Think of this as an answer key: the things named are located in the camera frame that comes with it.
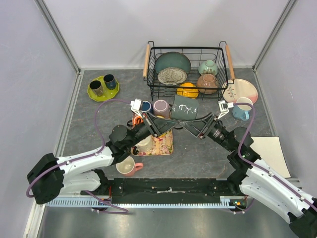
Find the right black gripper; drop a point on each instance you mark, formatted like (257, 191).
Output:
(201, 127)

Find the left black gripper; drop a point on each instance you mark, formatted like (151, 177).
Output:
(162, 125)

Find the purple mug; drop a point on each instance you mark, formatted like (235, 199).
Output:
(161, 108)

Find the dark blue mug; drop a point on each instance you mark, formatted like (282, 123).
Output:
(146, 107)

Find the orange mug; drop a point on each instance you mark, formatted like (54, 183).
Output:
(136, 119)

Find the dark green mug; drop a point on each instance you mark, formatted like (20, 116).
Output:
(184, 108)

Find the beige mug dark handle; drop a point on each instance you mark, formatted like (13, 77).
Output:
(144, 146)

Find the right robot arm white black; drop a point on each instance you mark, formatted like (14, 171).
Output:
(255, 178)

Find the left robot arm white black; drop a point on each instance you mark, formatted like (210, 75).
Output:
(53, 176)

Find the light blue mug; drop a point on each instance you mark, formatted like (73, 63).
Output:
(241, 111)

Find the pink mug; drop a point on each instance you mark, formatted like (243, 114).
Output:
(128, 167)

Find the floral placemat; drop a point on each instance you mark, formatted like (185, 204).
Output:
(162, 145)

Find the yellow bowl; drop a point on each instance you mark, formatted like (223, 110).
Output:
(188, 90)

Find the brown pink bowl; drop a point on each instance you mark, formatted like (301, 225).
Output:
(207, 84)

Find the speckled beige plate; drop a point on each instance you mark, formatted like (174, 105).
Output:
(172, 76)

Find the pink floral plate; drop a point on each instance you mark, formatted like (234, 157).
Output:
(238, 88)

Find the green scalloped plate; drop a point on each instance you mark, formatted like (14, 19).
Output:
(107, 95)

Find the mint green bowl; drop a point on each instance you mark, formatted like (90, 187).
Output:
(208, 67)

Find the dark blue tumbler cup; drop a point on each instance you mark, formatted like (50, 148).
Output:
(110, 82)

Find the teal plate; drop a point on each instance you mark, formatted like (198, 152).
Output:
(173, 59)

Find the brown tumbler cup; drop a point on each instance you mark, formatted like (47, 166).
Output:
(96, 87)

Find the white square board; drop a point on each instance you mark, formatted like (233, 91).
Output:
(269, 148)

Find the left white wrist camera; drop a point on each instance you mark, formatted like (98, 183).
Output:
(136, 107)

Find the black wire dish rack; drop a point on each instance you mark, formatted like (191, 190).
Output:
(196, 55)

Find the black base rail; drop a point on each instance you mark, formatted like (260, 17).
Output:
(168, 190)

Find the light blue cable duct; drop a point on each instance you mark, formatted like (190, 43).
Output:
(90, 202)

